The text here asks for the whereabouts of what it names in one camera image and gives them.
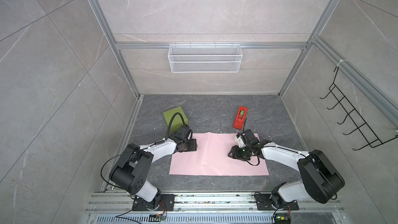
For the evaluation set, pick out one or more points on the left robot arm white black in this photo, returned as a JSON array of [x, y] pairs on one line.
[[131, 170]]

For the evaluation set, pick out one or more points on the black wire hook rack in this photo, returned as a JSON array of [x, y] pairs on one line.
[[372, 140]]

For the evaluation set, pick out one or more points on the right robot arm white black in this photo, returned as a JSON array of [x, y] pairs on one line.
[[319, 181]]

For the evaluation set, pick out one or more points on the pink wrapping paper sheet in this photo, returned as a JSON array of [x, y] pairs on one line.
[[211, 159]]

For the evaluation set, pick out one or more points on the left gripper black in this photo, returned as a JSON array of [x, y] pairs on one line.
[[194, 144]]

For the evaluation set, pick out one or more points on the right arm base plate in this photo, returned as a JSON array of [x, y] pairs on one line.
[[268, 202]]

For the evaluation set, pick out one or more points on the aluminium rail base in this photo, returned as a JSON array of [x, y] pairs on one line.
[[209, 208]]

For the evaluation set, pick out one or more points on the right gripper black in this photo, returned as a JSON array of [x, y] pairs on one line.
[[235, 154]]

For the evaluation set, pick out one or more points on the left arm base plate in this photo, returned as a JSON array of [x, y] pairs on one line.
[[160, 202]]

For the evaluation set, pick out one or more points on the white wire mesh basket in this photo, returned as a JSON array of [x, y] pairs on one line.
[[205, 58]]

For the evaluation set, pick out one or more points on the red tape dispenser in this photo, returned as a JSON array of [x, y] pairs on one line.
[[240, 118]]

